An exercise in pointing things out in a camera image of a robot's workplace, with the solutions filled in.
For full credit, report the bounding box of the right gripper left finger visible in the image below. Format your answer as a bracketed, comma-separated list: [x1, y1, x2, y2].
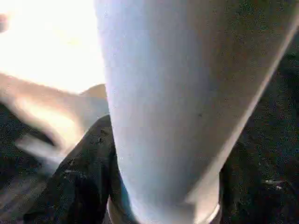
[23, 114, 133, 224]

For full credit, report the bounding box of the white plastic table top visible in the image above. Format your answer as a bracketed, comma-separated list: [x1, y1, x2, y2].
[0, 0, 112, 165]

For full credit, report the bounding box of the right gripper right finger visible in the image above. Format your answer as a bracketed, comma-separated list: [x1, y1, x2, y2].
[219, 140, 299, 224]

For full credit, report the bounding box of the black mat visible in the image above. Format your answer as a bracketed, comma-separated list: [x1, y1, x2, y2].
[0, 53, 299, 224]

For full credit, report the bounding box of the white plastic table leg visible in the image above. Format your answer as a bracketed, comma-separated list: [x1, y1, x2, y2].
[93, 0, 299, 224]

